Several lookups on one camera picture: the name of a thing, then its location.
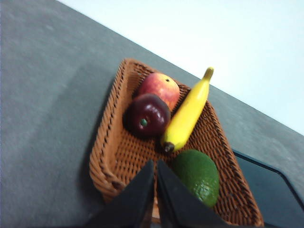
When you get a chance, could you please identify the brown wicker basket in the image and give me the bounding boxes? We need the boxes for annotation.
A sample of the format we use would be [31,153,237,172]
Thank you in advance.
[89,58,265,228]

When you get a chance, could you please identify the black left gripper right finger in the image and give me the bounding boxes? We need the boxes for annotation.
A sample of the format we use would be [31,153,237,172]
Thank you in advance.
[157,160,230,228]

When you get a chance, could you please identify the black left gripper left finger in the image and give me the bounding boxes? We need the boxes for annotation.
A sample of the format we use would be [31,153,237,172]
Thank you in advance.
[89,160,154,228]

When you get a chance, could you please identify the green avocado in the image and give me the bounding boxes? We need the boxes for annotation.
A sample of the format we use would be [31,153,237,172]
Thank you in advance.
[171,149,220,208]

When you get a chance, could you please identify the red yellow apple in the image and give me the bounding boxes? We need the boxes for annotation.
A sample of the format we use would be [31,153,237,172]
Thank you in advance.
[138,72,181,111]

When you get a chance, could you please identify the black rectangular tray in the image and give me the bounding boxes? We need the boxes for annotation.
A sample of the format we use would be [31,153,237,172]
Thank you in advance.
[231,149,304,228]

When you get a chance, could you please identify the yellow banana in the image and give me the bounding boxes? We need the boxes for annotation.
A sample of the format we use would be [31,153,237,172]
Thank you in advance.
[160,66,214,153]

